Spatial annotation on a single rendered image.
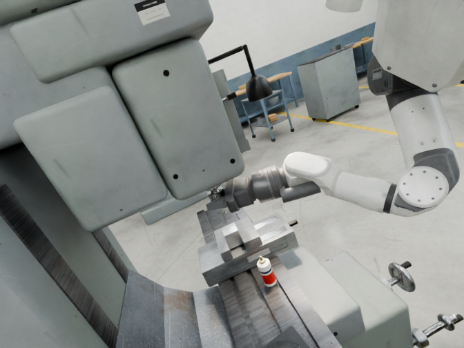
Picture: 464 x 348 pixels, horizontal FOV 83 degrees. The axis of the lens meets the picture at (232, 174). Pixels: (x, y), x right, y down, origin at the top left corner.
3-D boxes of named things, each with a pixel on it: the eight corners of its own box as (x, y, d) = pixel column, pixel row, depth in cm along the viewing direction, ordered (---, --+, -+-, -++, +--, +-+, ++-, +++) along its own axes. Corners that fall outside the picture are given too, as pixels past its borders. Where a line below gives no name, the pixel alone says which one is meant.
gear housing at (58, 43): (199, 43, 71) (184, 3, 68) (217, 21, 49) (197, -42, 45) (79, 88, 67) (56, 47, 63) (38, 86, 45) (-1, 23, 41)
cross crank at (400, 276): (399, 273, 110) (396, 252, 106) (425, 293, 100) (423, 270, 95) (367, 290, 109) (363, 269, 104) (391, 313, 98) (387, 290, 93)
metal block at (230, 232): (239, 234, 99) (234, 221, 97) (243, 243, 94) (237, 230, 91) (226, 240, 99) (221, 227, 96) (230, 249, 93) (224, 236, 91)
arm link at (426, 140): (469, 206, 54) (436, 110, 60) (484, 199, 43) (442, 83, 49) (404, 215, 60) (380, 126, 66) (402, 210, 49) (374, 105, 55)
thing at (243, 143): (246, 146, 72) (219, 69, 65) (251, 149, 69) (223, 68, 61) (233, 152, 72) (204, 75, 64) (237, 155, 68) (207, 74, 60)
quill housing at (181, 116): (230, 155, 81) (188, 46, 69) (251, 175, 62) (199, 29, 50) (172, 180, 78) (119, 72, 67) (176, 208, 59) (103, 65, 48)
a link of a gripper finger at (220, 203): (205, 201, 70) (226, 195, 69) (209, 211, 72) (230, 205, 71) (204, 204, 69) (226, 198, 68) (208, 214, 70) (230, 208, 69)
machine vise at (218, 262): (282, 225, 108) (275, 203, 104) (299, 246, 94) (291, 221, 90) (204, 261, 105) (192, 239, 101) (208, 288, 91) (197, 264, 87)
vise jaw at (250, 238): (250, 224, 104) (247, 215, 103) (263, 244, 90) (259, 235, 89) (237, 230, 104) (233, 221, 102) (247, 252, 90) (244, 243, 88)
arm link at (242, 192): (224, 172, 76) (264, 159, 74) (235, 199, 80) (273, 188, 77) (221, 192, 65) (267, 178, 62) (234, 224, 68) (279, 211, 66)
